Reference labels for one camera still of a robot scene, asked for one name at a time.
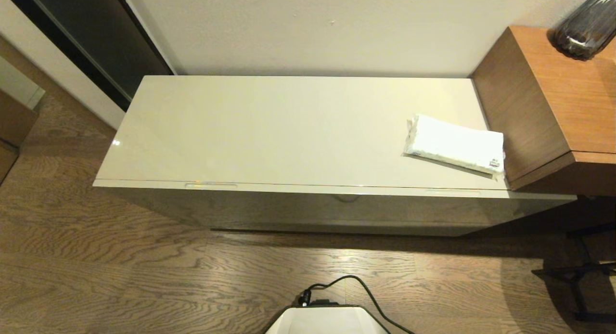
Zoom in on brown wooden side cabinet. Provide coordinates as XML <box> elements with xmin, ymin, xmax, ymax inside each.
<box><xmin>471</xmin><ymin>25</ymin><xmax>616</xmax><ymax>197</ymax></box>

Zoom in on glossy beige drawer cabinet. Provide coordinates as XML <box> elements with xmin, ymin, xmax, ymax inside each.
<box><xmin>92</xmin><ymin>75</ymin><xmax>577</xmax><ymax>237</ymax></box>

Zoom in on brown wooden furniture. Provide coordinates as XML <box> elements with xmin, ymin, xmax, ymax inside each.
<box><xmin>0</xmin><ymin>91</ymin><xmax>39</xmax><ymax>180</ymax></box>

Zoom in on white tissue pack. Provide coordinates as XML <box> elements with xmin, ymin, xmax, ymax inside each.
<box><xmin>403</xmin><ymin>114</ymin><xmax>506</xmax><ymax>177</ymax></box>

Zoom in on dark door panel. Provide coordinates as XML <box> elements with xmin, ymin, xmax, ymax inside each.
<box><xmin>0</xmin><ymin>0</ymin><xmax>175</xmax><ymax>112</ymax></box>

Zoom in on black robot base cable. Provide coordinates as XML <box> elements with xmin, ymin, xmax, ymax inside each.
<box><xmin>297</xmin><ymin>275</ymin><xmax>414</xmax><ymax>334</ymax></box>

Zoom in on black chair base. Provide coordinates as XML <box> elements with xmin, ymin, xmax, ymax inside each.
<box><xmin>532</xmin><ymin>223</ymin><xmax>616</xmax><ymax>323</ymax></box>

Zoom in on dark glass vase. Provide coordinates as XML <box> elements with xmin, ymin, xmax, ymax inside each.
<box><xmin>549</xmin><ymin>0</ymin><xmax>616</xmax><ymax>61</ymax></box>

